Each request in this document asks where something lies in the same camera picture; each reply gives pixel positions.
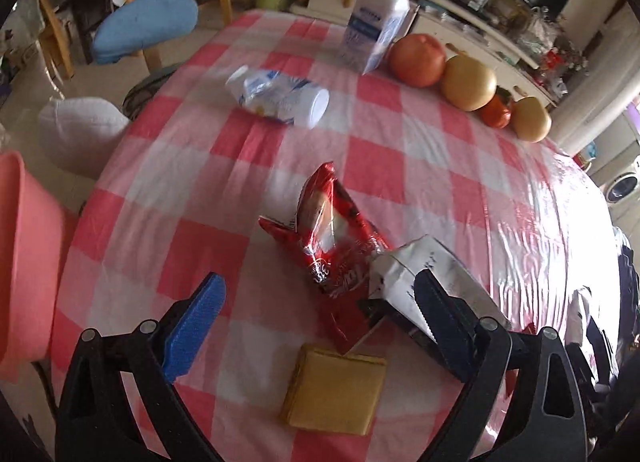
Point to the white cushioned stool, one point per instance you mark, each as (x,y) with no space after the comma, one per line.
(79,135)

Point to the small yellow pear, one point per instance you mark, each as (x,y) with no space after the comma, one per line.
(530,121)

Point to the pink checkered tablecloth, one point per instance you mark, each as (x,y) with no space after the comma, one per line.
(266,160)

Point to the white washing machine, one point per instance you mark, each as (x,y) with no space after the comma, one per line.
(616,174)

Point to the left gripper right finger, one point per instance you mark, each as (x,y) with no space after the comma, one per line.
(544,420)

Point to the small orange persimmon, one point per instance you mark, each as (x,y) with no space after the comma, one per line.
(497,112)

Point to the red apple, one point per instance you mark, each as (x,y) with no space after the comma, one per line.
(417,60)

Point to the red snack wrapper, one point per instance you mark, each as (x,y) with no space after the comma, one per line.
(332,240)

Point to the tall white milk carton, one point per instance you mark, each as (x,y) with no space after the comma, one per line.
(369,32)

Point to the pink plastic basin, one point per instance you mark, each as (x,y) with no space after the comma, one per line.
(36,232)

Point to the crushed white plastic bottle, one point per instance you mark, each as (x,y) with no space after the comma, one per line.
(273,94)

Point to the white TV cabinet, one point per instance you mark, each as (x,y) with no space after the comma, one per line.
(456,29)

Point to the blue cushioned stool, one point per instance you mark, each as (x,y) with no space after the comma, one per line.
(140,25)

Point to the yellow square sponge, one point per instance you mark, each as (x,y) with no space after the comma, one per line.
(333,393)

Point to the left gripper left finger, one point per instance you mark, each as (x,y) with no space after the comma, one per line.
(95,421)

